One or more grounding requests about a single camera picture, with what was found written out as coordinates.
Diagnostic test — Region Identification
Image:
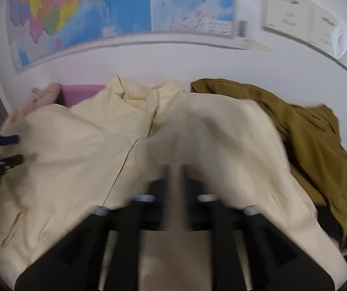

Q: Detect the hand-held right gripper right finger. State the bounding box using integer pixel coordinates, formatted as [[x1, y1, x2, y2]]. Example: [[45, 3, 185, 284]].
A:
[[180, 164, 335, 291]]

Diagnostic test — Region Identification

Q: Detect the white wall chart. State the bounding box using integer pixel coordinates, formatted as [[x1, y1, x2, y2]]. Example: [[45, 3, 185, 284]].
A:
[[261, 0, 347, 77]]

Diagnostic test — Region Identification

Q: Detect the colourful country wall map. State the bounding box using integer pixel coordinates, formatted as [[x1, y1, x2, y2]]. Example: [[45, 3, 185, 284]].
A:
[[6, 0, 152, 74]]

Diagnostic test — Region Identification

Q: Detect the dark cloth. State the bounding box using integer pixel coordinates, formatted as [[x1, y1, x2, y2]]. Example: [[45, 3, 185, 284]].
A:
[[314, 204, 344, 241]]

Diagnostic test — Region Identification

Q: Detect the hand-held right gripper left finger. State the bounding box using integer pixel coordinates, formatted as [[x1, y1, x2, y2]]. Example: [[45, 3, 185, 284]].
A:
[[15, 164, 174, 291]]

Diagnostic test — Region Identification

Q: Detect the cream yellow shirt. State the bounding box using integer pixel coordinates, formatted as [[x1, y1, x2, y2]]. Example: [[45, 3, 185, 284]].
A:
[[0, 74, 347, 291]]

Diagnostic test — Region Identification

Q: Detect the blue world wall map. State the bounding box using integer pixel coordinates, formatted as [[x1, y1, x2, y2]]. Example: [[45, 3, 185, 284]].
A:
[[150, 0, 249, 40]]

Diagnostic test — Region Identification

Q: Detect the pale pink garment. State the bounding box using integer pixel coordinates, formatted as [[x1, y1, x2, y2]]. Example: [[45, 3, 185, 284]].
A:
[[2, 82, 62, 128]]

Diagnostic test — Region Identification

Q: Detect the purple bed sheet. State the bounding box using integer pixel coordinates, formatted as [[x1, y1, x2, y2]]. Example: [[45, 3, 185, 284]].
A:
[[59, 84, 106, 108]]

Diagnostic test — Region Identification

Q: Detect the olive green garment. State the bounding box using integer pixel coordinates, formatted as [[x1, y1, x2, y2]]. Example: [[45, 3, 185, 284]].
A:
[[190, 78, 347, 234]]

